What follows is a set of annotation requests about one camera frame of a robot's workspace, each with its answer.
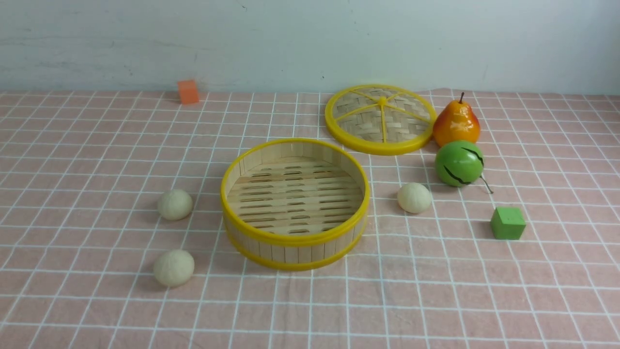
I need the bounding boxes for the orange foam cube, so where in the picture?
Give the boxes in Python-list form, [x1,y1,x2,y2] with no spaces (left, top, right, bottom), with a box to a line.
[177,79,200,105]

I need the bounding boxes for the green foam cube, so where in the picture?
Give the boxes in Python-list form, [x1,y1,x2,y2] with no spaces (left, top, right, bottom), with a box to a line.
[490,207,527,240]

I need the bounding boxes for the orange yellow toy pear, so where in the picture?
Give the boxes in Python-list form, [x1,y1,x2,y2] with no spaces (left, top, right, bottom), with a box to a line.
[433,92,481,147]

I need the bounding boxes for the woven bamboo steamer lid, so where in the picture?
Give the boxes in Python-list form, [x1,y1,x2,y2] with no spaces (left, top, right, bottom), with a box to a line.
[324,84,437,156]

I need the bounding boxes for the bamboo steamer tray yellow rims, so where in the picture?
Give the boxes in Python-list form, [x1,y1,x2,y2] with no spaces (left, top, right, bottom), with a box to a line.
[220,138,371,271]

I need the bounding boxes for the green toy watermelon ball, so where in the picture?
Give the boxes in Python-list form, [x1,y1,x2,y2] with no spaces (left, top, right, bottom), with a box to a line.
[434,141,484,187]

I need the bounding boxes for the white bun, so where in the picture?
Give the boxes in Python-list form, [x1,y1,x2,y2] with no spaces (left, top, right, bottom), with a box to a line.
[153,249,195,288]
[157,189,194,221]
[397,183,432,214]

